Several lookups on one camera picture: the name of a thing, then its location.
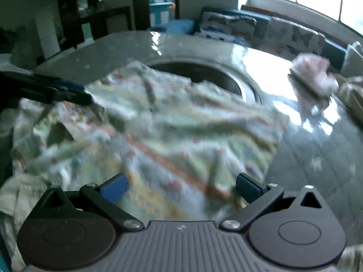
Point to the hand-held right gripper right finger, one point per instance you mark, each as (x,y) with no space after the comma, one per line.
(248,188)

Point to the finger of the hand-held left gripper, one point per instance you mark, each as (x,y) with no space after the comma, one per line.
(65,92)

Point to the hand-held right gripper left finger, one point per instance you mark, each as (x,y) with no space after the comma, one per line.
(115,188)

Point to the pale green printed garment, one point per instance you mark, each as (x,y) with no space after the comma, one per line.
(170,124)

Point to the dark wooden chair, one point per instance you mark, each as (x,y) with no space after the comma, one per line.
(113,19)

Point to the dark wooden cabinet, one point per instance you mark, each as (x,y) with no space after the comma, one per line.
(79,2)

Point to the round black induction cooktop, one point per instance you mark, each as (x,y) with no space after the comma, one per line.
(215,76)

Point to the blue plastic bin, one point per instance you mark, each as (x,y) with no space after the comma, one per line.
(160,12)

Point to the blue sofa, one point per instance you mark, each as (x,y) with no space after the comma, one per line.
(175,27)

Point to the white tissue packet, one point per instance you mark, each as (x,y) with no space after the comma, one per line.
(312,75)

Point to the cream cloth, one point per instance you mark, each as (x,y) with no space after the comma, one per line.
(351,95)

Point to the small butterfly print cushion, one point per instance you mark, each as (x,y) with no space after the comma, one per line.
(215,34)
(231,21)

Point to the large butterfly print cushion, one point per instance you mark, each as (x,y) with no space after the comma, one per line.
(295,35)

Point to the white pillow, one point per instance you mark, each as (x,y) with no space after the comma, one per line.
(354,56)

